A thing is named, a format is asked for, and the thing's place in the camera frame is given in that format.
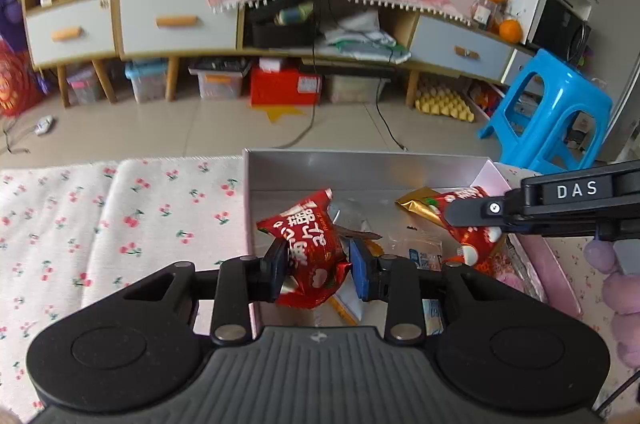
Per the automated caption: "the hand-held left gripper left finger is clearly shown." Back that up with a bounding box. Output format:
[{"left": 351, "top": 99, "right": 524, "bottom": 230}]
[{"left": 122, "top": 236, "right": 292, "bottom": 346}]

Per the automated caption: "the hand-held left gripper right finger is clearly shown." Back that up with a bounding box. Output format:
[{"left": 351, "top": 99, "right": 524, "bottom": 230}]
[{"left": 348, "top": 239, "right": 521, "bottom": 345}]

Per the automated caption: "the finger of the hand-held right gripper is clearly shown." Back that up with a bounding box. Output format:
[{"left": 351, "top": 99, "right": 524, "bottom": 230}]
[{"left": 442, "top": 194, "right": 521, "bottom": 229}]

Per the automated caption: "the red snack packet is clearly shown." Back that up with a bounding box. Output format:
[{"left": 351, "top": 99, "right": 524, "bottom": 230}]
[
  {"left": 256, "top": 188, "right": 351, "bottom": 309},
  {"left": 395, "top": 185, "right": 508, "bottom": 265}
]

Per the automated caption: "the orange lotus root packet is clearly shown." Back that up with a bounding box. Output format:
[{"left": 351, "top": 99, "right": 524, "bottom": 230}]
[{"left": 330, "top": 289, "right": 371, "bottom": 326}]

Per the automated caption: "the pink speckled snack packet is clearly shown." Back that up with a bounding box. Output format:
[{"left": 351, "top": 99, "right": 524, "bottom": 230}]
[{"left": 487, "top": 244, "right": 546, "bottom": 301}]

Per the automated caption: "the white blue snack packet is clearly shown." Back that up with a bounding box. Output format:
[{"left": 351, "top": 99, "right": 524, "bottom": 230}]
[
  {"left": 422, "top": 299, "right": 446, "bottom": 336},
  {"left": 407, "top": 249, "right": 443, "bottom": 271}
]

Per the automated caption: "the silver cardboard box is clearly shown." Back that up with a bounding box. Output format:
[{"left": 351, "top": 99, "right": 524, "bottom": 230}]
[{"left": 242, "top": 148, "right": 583, "bottom": 340}]

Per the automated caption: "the person's right hand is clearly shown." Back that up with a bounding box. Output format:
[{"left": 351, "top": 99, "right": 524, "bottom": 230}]
[{"left": 582, "top": 238, "right": 640, "bottom": 370}]

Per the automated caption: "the yellow egg tray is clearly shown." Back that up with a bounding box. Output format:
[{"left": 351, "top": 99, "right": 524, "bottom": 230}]
[{"left": 414, "top": 86, "right": 476, "bottom": 123}]

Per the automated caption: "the blue plastic stool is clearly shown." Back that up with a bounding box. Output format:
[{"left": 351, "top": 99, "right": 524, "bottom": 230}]
[{"left": 476, "top": 48, "right": 613, "bottom": 175}]

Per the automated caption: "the grey tall cabinet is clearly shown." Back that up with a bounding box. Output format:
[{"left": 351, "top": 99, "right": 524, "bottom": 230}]
[{"left": 595, "top": 0, "right": 640, "bottom": 165}]

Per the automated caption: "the clear storage box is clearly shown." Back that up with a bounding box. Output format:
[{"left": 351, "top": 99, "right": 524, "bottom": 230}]
[
  {"left": 190, "top": 58, "right": 251, "bottom": 100},
  {"left": 65, "top": 64, "right": 103, "bottom": 104},
  {"left": 325, "top": 74, "right": 391, "bottom": 104}
]

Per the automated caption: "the red cardboard box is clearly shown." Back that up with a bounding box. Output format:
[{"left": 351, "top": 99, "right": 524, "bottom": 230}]
[{"left": 250, "top": 66, "right": 323, "bottom": 107}]

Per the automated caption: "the black microwave oven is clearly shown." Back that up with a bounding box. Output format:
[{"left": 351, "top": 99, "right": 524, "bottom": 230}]
[{"left": 522, "top": 0, "right": 593, "bottom": 62}]

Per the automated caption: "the white green cloth pile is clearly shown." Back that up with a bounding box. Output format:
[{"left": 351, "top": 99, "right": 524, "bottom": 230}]
[{"left": 322, "top": 11, "right": 413, "bottom": 64}]

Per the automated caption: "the blue lid storage box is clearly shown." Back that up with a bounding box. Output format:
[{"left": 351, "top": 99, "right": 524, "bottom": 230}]
[{"left": 125, "top": 58, "right": 168, "bottom": 104}]

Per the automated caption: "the black storage box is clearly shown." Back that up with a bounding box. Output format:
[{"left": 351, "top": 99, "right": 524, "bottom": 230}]
[{"left": 250, "top": 0, "right": 321, "bottom": 49}]

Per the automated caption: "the wooden white drawer cabinet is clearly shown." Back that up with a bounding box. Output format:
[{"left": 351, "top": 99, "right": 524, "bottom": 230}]
[{"left": 20, "top": 0, "right": 538, "bottom": 107}]

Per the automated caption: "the red printed bag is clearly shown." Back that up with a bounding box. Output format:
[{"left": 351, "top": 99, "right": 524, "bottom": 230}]
[{"left": 0, "top": 38, "right": 43, "bottom": 117}]

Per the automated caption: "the purple plush toy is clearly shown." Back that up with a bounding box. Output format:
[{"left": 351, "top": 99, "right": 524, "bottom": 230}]
[{"left": 0, "top": 0, "right": 26, "bottom": 39}]

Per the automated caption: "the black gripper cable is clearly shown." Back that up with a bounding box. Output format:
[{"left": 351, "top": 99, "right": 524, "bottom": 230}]
[{"left": 597, "top": 369, "right": 640, "bottom": 411}]

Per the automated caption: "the black power cable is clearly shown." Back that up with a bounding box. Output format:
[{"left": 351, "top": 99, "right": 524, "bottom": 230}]
[{"left": 272, "top": 0, "right": 341, "bottom": 149}]

